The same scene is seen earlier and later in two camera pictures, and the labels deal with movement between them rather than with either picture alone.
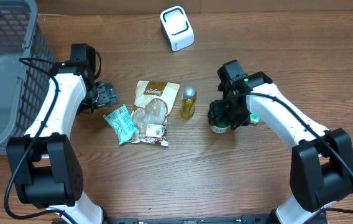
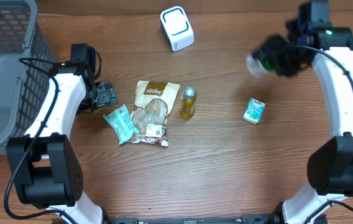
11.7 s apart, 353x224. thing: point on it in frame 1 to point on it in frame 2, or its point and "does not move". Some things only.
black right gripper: x=221 y=115 to x=273 y=58
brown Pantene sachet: x=153 y=103 does not move
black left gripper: x=107 y=94 does not move
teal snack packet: x=120 y=121 does not move
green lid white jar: x=221 y=127 to x=258 y=68
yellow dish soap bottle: x=188 y=102 does not move
